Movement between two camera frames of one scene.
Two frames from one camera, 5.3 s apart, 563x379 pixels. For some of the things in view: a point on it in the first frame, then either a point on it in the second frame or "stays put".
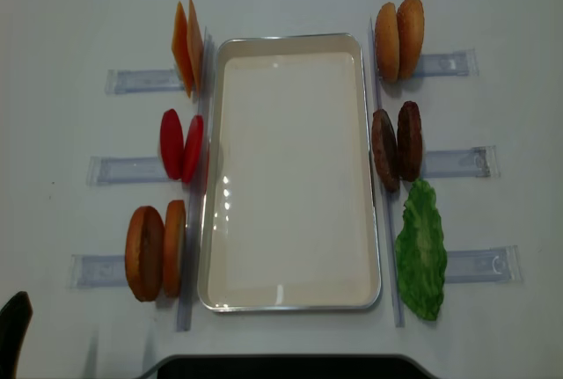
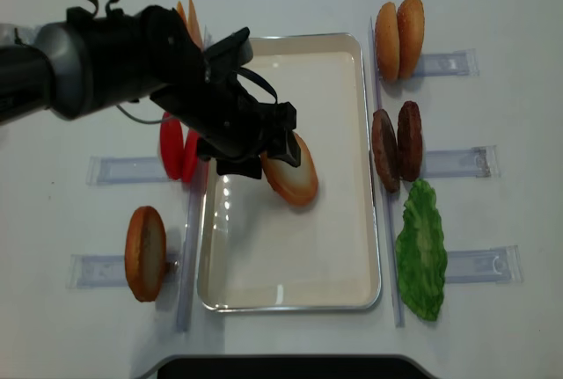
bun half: x=175 y=248 to x=296 y=184
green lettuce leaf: x=420 y=253 stays put
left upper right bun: x=387 y=42 stays put
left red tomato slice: x=171 y=144 stays put
